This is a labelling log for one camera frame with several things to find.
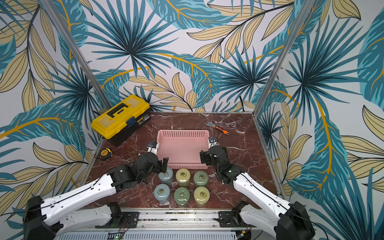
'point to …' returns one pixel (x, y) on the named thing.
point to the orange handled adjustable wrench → (210, 123)
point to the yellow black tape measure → (106, 153)
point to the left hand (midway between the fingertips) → (158, 159)
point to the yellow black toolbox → (121, 120)
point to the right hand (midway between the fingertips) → (211, 148)
